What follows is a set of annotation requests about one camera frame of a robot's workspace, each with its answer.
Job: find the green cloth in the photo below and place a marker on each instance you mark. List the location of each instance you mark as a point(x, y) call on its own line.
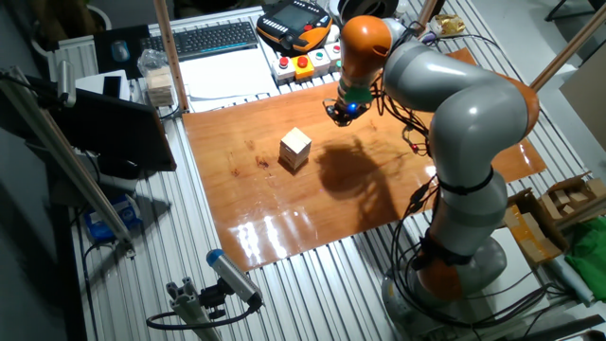
point(589, 256)

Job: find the black smartphone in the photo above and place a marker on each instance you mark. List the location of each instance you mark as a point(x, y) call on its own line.
point(112, 86)

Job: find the white paper sheets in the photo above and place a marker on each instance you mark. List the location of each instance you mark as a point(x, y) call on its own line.
point(222, 76)

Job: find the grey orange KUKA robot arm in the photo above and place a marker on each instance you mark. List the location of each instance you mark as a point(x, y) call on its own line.
point(473, 113)

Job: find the black mouse pad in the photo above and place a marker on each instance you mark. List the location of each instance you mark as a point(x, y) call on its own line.
point(101, 59)

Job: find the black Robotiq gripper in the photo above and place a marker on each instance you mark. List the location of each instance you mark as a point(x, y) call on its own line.
point(351, 110)

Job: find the yellow emergency stop button box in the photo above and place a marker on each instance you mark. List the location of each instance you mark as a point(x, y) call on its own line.
point(303, 66)

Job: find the white box small red button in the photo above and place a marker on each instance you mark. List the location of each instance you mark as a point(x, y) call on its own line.
point(333, 52)

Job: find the dark computer mouse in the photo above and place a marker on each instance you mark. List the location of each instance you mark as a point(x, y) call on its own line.
point(120, 50)

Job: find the silver camera with blue end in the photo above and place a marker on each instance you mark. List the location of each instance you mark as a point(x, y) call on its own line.
point(232, 277)

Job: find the black orange teach pendant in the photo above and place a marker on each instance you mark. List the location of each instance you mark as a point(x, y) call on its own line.
point(293, 19)

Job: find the white box small green button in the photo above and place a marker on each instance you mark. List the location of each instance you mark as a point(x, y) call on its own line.
point(319, 61)

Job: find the white foam board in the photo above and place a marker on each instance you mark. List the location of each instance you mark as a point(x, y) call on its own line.
point(521, 279)

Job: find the black computer keyboard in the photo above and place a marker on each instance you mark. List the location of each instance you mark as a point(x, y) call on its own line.
point(203, 40)

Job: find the white rolled sheet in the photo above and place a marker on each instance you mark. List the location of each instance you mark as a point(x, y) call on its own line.
point(570, 281)

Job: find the green wrist mount adapter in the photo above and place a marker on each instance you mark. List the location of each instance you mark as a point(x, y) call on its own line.
point(360, 95)

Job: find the cardboard box with yellow tape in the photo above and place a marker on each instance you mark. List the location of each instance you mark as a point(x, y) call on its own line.
point(535, 241)

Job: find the aluminium profile camera post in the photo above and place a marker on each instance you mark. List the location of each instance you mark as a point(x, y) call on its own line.
point(189, 308)

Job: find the blue plastic package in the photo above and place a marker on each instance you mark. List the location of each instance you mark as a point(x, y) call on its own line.
point(111, 220)

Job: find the black flat monitor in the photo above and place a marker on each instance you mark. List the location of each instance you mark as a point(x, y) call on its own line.
point(118, 132)

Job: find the wooden frame pole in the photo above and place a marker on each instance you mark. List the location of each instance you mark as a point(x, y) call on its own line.
point(426, 14)
point(170, 52)
point(568, 47)

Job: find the white box big red button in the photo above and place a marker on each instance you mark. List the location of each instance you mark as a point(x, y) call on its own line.
point(284, 71)

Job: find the black filament spool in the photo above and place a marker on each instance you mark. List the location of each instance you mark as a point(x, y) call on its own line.
point(364, 8)

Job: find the plastic bag of wooden blocks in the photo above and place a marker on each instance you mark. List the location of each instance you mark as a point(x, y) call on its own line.
point(158, 83)

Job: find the cardboard box with wooden blocks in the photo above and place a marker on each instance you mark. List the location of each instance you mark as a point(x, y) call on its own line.
point(568, 196)

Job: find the silver depth camera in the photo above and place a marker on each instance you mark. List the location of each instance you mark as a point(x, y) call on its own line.
point(66, 83)

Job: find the long aluminium frame beam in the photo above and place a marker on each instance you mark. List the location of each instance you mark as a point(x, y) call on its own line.
point(61, 156)

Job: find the white rounded plastic object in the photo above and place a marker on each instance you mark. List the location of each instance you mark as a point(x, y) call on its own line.
point(333, 34)

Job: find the glossy wood grain mat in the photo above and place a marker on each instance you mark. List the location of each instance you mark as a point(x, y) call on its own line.
point(265, 213)

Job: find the brown cardboard sheet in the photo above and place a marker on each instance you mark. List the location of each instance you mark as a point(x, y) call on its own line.
point(589, 104)

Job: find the white flat box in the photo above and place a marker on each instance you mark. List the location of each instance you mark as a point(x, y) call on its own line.
point(90, 85)

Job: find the gold foil packet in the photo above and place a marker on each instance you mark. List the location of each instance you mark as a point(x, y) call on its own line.
point(449, 23)

